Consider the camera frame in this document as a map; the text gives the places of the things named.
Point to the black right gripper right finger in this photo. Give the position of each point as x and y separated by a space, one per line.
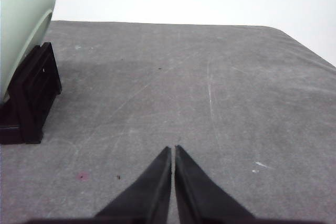
199 198

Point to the black plate rack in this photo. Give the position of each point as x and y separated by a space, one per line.
24 113

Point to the green plate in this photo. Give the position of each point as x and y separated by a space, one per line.
24 26

